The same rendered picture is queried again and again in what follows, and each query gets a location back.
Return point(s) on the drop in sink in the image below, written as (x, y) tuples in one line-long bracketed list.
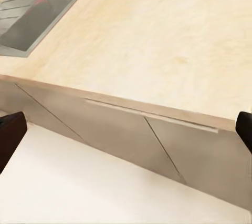
[(25, 23)]

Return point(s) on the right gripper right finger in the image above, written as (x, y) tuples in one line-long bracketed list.
[(244, 128)]

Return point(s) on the cabinet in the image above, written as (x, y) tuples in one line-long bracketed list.
[(211, 160)]

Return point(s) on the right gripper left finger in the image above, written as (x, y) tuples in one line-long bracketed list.
[(13, 127)]

